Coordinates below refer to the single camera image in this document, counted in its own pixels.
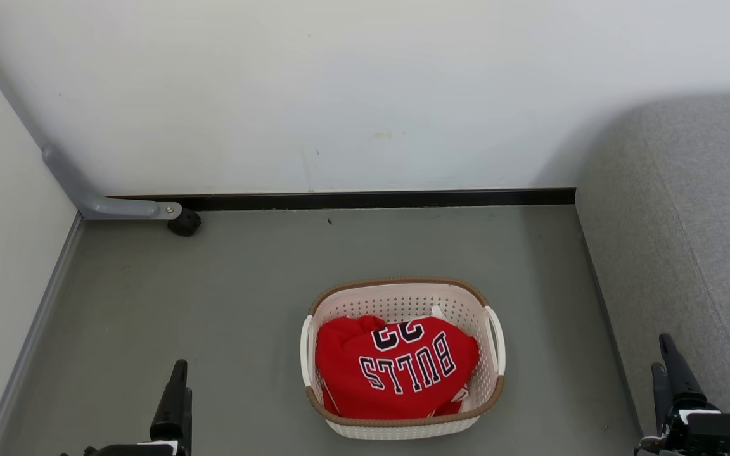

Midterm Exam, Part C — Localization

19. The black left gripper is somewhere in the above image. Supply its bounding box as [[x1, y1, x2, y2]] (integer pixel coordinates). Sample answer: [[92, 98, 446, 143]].
[[61, 360, 193, 456]]

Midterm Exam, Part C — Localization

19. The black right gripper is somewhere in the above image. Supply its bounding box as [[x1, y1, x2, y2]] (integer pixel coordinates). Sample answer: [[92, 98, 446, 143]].
[[634, 332, 730, 456]]

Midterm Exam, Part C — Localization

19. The red Bulls basketball jersey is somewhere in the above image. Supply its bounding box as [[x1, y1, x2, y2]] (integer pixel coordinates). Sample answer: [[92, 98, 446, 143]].
[[315, 315, 480, 420]]

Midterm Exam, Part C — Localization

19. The grey fabric sofa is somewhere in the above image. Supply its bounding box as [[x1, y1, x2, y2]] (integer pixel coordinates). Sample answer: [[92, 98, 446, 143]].
[[575, 92, 730, 438]]

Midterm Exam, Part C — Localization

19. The grey baseboard strip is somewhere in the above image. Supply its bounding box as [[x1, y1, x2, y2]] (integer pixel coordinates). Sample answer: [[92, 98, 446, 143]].
[[0, 212, 84, 456]]

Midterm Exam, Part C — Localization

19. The black caster wheel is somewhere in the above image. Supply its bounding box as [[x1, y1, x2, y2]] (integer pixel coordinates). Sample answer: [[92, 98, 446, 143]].
[[168, 208, 202, 238]]

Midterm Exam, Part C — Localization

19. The grey metal partition leg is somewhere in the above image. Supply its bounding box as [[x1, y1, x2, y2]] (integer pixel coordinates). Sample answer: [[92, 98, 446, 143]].
[[0, 16, 183, 221]]

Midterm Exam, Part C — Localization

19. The white perforated laundry basket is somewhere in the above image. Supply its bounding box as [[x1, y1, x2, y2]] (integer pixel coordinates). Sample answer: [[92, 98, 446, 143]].
[[300, 276, 506, 440]]

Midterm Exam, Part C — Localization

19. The black baseboard strip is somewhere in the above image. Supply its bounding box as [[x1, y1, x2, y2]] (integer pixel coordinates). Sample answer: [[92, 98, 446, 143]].
[[108, 187, 577, 212]]

